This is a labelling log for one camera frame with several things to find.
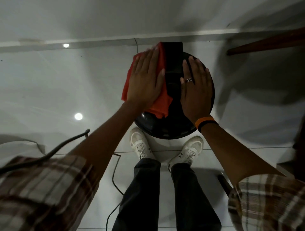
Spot white left sneaker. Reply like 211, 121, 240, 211
129, 127, 155, 160

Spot person's left forearm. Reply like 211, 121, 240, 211
68, 101, 153, 178

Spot brown wooden furniture leg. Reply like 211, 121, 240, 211
226, 27, 305, 56

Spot person's left hand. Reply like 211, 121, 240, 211
126, 46, 166, 108

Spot red cleaning cloth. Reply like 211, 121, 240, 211
121, 42, 173, 119

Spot black wristband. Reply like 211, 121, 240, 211
198, 121, 219, 133

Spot black round appliance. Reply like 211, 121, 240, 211
132, 42, 215, 140

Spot white sneaker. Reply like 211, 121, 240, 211
129, 127, 155, 160
168, 136, 204, 167

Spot dark trousers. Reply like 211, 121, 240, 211
112, 158, 222, 231

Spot thin black floor cable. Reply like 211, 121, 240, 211
105, 152, 125, 231

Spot black headset cable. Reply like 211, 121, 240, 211
0, 129, 90, 175

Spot white right sneaker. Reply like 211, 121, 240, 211
168, 136, 204, 167

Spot white baseboard strip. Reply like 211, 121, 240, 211
0, 27, 305, 54

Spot person's right forearm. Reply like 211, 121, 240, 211
199, 122, 286, 187

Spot orange wristband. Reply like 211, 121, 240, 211
195, 116, 215, 128

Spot person's right hand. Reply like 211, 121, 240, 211
180, 56, 214, 124

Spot black furniture leg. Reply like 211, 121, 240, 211
217, 174, 233, 197

